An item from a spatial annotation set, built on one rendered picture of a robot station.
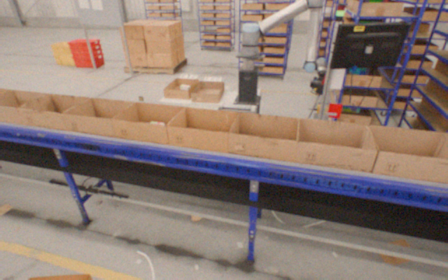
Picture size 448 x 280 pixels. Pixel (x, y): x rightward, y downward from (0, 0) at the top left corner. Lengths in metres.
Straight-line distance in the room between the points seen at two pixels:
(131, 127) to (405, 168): 1.57
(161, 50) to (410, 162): 5.42
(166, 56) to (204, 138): 4.74
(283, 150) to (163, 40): 4.97
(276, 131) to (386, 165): 0.65
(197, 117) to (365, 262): 1.63
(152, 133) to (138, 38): 4.86
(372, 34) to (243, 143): 1.15
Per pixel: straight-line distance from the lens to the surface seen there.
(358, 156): 1.53
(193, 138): 1.60
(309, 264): 2.24
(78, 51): 7.56
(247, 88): 2.58
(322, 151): 1.50
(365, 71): 3.08
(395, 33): 2.20
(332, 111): 2.38
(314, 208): 1.72
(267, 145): 1.49
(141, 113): 2.06
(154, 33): 6.20
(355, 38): 2.04
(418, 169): 1.64
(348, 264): 2.33
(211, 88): 3.00
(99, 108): 2.28
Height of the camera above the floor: 1.80
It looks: 30 degrees down
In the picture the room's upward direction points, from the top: 1 degrees counter-clockwise
